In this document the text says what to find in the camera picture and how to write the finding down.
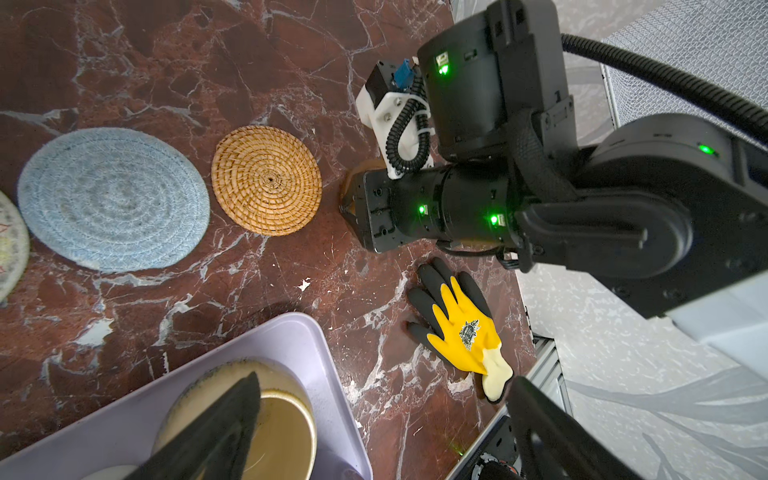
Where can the beige mug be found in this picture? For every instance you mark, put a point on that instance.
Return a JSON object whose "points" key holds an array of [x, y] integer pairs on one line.
{"points": [[284, 443]]}

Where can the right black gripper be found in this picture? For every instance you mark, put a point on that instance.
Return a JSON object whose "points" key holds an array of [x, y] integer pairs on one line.
{"points": [[386, 214]]}

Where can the white wire basket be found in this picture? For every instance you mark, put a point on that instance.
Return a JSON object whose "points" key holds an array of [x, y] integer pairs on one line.
{"points": [[723, 42]]}

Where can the white speckled mug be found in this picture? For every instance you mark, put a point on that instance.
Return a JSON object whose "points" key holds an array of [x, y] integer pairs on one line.
{"points": [[118, 472]]}

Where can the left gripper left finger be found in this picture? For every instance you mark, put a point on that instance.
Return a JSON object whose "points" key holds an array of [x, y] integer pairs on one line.
{"points": [[215, 445]]}

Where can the grey-blue woven coaster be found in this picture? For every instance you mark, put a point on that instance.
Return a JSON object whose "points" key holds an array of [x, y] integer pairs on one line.
{"points": [[114, 200]]}

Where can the white woven coaster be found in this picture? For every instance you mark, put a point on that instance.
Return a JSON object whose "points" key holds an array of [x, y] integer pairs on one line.
{"points": [[15, 246]]}

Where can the tan wicker coaster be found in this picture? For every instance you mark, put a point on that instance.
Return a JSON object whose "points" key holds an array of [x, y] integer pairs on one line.
{"points": [[266, 180]]}

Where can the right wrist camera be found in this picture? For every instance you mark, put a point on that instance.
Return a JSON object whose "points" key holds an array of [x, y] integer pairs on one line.
{"points": [[393, 103]]}

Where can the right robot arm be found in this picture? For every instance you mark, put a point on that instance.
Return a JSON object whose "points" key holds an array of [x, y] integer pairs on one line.
{"points": [[478, 137]]}

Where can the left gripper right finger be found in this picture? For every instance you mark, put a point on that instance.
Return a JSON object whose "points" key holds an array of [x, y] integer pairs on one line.
{"points": [[551, 444]]}

